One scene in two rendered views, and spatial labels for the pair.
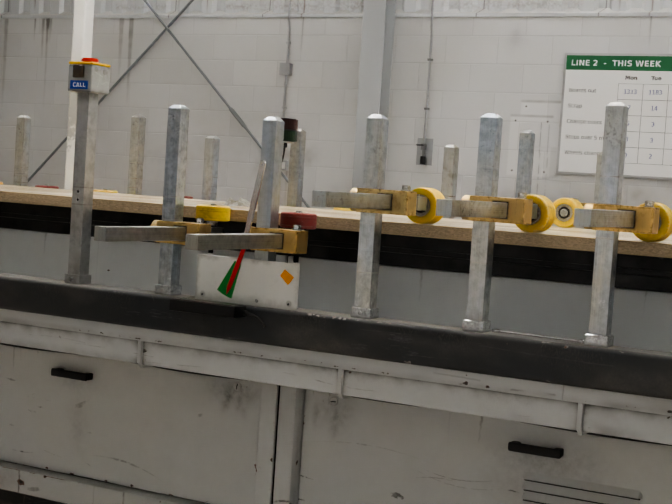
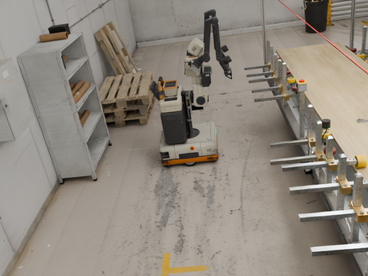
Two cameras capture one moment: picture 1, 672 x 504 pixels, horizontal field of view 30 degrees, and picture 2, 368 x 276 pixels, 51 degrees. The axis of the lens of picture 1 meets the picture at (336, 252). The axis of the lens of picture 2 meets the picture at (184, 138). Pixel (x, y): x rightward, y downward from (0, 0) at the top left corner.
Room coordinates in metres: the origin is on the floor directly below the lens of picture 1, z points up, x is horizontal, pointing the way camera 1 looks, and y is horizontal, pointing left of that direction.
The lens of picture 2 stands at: (1.01, -1.73, 2.35)
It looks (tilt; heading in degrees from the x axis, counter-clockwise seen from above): 27 degrees down; 69
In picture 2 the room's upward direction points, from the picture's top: 9 degrees counter-clockwise
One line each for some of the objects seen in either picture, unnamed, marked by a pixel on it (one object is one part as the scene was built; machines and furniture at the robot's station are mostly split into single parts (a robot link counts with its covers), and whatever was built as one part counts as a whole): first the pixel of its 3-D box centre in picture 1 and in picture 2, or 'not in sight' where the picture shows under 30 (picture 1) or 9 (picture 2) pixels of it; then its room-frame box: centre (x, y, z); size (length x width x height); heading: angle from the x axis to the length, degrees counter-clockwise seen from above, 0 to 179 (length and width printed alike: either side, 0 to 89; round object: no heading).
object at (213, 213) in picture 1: (212, 228); (325, 138); (2.92, 0.29, 0.85); 0.08 x 0.08 x 0.11
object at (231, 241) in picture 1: (250, 242); (301, 159); (2.60, 0.18, 0.84); 0.43 x 0.03 x 0.04; 153
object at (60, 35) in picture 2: not in sight; (53, 36); (1.45, 2.92, 1.59); 0.30 x 0.08 x 0.08; 153
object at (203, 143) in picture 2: not in sight; (189, 142); (2.56, 2.17, 0.16); 0.67 x 0.64 x 0.25; 153
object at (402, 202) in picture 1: (382, 201); (329, 162); (2.60, -0.09, 0.95); 0.14 x 0.06 x 0.05; 63
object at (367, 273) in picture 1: (370, 229); (328, 168); (2.62, -0.07, 0.89); 0.04 x 0.04 x 0.48; 63
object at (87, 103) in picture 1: (82, 188); (302, 115); (2.97, 0.61, 0.93); 0.05 x 0.05 x 0.45; 63
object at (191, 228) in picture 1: (179, 232); (310, 140); (2.83, 0.36, 0.84); 0.14 x 0.06 x 0.05; 63
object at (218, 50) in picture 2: not in sight; (217, 39); (2.88, 1.77, 1.40); 0.11 x 0.06 x 0.43; 63
